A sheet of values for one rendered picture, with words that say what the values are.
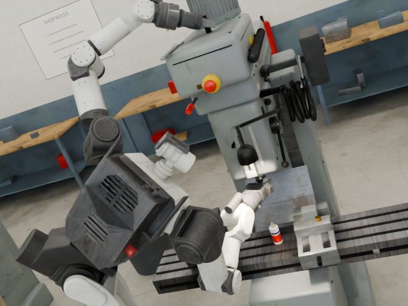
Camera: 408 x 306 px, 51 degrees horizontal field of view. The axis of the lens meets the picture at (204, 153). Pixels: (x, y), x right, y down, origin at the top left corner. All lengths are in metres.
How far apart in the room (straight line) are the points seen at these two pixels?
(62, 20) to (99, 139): 5.32
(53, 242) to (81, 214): 0.19
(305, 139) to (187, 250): 1.06
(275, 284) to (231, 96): 0.83
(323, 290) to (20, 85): 6.09
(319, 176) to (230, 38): 1.06
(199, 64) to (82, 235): 0.65
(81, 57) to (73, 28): 5.07
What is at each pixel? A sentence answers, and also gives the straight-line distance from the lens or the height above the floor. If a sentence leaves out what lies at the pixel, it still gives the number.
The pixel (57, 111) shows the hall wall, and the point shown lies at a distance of 7.06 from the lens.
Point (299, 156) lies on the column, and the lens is 2.18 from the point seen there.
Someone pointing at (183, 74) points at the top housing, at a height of 1.82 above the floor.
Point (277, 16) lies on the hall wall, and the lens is 5.85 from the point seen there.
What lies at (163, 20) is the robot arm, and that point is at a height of 1.99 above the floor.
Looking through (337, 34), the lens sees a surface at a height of 0.95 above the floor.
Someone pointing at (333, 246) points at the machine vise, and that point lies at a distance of 1.77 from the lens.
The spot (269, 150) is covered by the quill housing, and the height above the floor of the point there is 1.41.
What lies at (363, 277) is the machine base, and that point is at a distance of 2.82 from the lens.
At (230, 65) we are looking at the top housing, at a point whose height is 1.80.
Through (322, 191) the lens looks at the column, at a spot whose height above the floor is 0.92.
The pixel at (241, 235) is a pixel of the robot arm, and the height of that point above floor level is 1.21.
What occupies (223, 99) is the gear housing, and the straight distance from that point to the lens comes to 1.56.
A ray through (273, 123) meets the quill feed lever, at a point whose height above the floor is 1.47.
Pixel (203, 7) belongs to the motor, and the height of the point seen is 1.97.
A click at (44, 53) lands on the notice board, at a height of 1.89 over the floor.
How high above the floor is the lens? 2.08
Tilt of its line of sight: 21 degrees down
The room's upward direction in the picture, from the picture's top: 22 degrees counter-clockwise
